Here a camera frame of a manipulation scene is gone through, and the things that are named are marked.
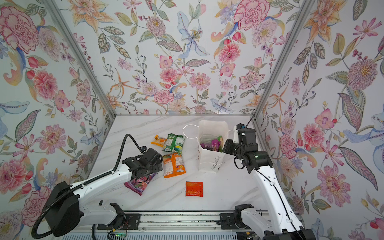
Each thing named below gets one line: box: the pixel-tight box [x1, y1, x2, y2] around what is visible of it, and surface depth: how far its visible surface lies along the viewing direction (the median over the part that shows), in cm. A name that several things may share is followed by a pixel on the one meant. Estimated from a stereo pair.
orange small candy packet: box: [150, 134, 167, 148], surface depth 106 cm
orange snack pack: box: [163, 153, 187, 178], surface depth 92 cm
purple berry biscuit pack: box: [200, 139, 221, 152], surface depth 90 cm
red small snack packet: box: [185, 181, 204, 198], surface depth 86 cm
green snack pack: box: [162, 133, 186, 154], surface depth 103 cm
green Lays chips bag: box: [217, 135, 224, 153], surface depth 92 cm
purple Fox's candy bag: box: [123, 172, 157, 196], surface depth 85 cm
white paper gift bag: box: [182, 120, 229, 173], surface depth 85 cm
